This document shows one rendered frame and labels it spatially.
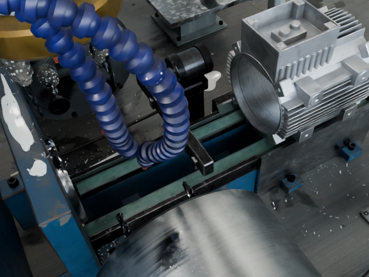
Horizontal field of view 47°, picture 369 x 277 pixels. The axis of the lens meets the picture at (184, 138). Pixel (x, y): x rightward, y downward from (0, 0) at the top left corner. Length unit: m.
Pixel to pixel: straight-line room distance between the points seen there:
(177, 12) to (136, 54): 0.88
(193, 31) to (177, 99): 0.96
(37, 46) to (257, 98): 0.53
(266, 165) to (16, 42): 0.53
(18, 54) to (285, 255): 0.33
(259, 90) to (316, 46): 0.19
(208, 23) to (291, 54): 0.63
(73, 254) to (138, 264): 0.15
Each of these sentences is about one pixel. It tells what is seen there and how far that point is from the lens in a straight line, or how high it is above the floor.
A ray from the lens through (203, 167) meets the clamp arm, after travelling 0.66.
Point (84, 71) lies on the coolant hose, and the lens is 0.33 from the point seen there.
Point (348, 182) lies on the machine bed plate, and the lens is 0.96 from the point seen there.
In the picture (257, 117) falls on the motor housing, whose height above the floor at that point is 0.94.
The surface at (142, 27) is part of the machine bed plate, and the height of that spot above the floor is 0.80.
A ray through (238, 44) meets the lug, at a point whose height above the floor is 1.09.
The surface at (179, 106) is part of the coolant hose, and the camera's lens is 0.33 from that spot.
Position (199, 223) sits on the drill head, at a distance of 0.45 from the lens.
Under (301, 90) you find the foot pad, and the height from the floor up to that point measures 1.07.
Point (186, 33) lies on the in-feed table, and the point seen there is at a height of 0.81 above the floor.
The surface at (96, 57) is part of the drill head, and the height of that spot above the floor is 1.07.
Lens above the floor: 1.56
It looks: 50 degrees down
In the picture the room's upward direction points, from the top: 5 degrees counter-clockwise
